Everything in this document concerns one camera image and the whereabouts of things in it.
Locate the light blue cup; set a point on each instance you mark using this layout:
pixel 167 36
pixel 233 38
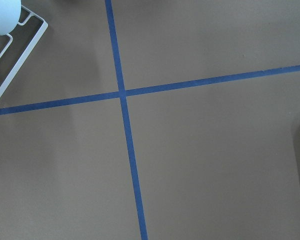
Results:
pixel 10 11

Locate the white wire cup rack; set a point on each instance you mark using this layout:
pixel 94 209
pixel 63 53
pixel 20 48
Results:
pixel 16 46

